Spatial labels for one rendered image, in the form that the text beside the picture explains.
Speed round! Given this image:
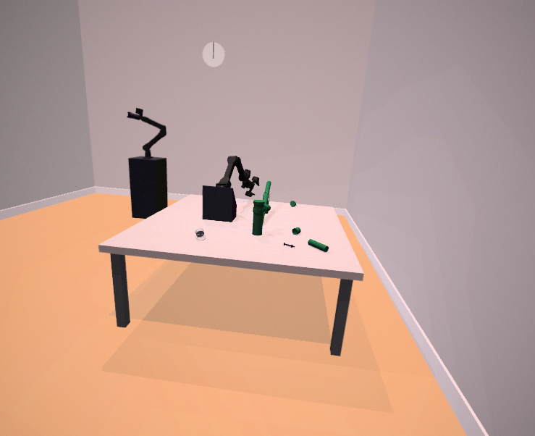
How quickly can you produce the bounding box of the dark green faceted cup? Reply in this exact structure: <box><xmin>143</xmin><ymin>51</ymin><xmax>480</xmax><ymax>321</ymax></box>
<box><xmin>253</xmin><ymin>204</ymin><xmax>271</xmax><ymax>214</ymax></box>

